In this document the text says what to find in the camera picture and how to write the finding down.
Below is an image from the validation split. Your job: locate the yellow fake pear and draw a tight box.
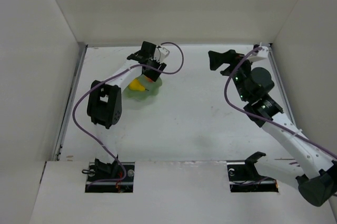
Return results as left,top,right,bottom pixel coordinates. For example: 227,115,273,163
128,78,148,92

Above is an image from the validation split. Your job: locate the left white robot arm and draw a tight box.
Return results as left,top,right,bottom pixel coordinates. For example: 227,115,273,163
87,42,170,181

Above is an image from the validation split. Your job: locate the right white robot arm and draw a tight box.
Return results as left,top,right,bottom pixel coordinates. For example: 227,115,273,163
208,46,336,207

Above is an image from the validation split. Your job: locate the green scalloped fruit bowl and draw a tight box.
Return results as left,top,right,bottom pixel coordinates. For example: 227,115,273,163
123,75,163,101

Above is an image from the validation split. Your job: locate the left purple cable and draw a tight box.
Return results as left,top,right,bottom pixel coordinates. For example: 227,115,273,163
72,42,184,190

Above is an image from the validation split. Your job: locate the purple cable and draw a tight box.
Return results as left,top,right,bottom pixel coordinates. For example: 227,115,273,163
72,42,184,190
224,46,337,161

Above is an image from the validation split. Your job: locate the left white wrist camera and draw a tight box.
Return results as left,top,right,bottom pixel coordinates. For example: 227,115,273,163
153,46,170,64

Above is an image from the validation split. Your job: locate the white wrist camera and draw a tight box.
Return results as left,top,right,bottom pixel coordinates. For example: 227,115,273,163
247,46,269,63
153,46,170,64

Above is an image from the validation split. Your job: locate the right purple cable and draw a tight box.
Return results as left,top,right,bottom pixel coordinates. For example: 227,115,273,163
224,46,337,161

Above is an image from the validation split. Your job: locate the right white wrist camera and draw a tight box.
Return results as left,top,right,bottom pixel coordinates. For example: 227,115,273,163
247,46,269,63

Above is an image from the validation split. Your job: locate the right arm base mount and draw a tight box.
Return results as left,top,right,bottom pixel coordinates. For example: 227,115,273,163
226,161,279,193

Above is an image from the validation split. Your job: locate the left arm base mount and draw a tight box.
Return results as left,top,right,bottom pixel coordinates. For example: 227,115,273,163
82,162,135,194

